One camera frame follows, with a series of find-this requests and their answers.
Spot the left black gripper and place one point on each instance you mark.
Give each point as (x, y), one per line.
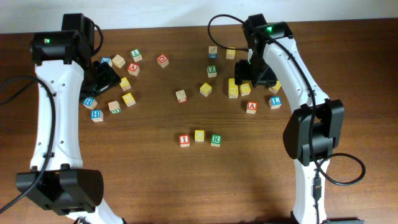
(110, 78)

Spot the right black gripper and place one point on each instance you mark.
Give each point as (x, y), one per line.
(240, 74)

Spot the green R block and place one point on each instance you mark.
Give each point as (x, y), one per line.
(216, 140)

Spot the yellow C block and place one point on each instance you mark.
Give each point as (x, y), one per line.
(199, 135)

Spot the red I block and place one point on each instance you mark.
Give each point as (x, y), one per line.
(184, 140)

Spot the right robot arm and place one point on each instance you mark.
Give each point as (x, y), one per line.
(314, 128)

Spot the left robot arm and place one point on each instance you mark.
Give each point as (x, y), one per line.
(57, 180)

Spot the yellow tilted block right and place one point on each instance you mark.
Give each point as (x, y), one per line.
(274, 89)

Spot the blue 5 block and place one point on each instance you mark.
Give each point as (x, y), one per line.
(107, 60)

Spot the plain wooden block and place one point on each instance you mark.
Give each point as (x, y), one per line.
(118, 61)

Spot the yellow block left upper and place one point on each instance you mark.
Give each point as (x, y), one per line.
(124, 84)

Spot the blue L block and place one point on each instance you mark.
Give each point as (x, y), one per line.
(275, 102)

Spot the yellow block cluster right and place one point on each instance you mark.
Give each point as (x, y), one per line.
(245, 89)

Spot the yellow block cluster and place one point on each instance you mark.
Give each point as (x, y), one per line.
(231, 82)
(233, 92)
(245, 89)

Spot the blue H block upper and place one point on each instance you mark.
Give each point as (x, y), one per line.
(90, 103)

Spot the blue h block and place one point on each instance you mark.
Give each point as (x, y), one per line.
(97, 115)
(90, 103)

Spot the red A block left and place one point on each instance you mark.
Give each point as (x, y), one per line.
(133, 69)

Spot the red a block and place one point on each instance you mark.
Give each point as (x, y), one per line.
(133, 69)
(252, 107)

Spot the red A block right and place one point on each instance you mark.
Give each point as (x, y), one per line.
(252, 107)

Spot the wooden block green side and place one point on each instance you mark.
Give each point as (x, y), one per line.
(114, 107)

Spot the yellow block left lower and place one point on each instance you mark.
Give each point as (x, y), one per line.
(129, 99)

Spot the yellow block cluster upper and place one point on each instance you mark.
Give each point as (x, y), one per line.
(231, 82)

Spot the yellow block cluster lower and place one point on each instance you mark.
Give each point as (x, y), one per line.
(233, 92)

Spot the blue H block lower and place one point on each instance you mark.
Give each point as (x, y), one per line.
(97, 115)

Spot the green L block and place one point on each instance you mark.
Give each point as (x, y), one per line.
(136, 55)

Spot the green Z block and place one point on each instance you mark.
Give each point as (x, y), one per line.
(211, 71)

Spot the red round symbol block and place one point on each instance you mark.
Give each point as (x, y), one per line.
(163, 60)

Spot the wooden block blue side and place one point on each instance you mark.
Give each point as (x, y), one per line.
(213, 52)

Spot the yellow block centre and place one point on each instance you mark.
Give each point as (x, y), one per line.
(205, 89)

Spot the wooden block red side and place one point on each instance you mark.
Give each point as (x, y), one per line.
(181, 96)

